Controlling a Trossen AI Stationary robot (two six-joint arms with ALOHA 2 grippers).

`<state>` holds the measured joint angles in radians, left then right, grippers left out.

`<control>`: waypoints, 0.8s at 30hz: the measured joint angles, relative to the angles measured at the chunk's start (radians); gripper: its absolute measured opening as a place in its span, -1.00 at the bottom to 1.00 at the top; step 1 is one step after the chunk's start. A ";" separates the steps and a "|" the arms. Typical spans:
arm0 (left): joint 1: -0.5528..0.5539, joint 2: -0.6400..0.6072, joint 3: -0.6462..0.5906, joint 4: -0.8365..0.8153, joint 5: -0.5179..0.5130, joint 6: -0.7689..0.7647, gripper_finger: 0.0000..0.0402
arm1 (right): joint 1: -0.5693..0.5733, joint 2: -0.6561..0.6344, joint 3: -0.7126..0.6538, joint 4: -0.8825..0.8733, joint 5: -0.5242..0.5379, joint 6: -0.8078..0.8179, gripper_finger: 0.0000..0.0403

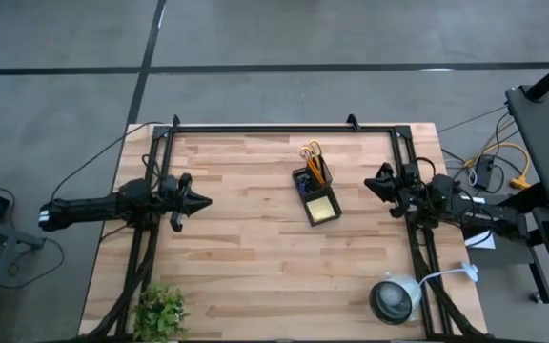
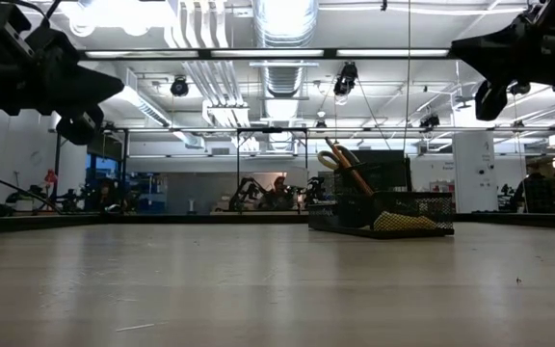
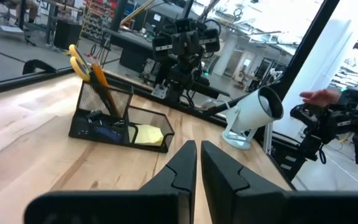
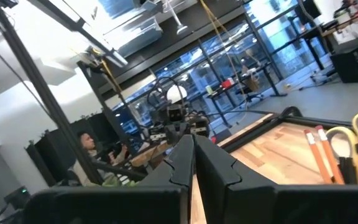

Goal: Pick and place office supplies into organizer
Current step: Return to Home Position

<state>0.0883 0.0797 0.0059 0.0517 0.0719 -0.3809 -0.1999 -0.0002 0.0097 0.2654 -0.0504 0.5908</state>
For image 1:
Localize black aluminium table frame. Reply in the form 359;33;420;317
112;113;478;343

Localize black mesh desk organizer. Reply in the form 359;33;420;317
291;154;343;228

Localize white paper sheet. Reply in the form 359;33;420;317
463;230;498;251

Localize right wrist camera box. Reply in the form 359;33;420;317
400;163;422;185

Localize yellow cable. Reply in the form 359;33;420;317
464;141;533;191

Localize black power cable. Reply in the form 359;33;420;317
49;121;164;201

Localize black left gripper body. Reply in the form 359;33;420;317
162;172;194;233

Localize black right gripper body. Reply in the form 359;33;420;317
388;163;432;219

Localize yellow sticky note pad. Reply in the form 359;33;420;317
305;196;336;223

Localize yellow handled scissors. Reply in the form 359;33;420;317
299;139;328;187

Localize black braided cable sleeve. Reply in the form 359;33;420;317
415;155;438;178

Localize green potted plant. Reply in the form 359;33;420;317
131;283;191;343

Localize white desk lamp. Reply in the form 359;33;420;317
368;260;479;327

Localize black power adapter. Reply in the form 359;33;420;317
474;156;495;190

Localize orange pencil with eraser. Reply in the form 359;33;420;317
306;156;327;187

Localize grey equipment cart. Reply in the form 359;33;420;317
464;190;549;306

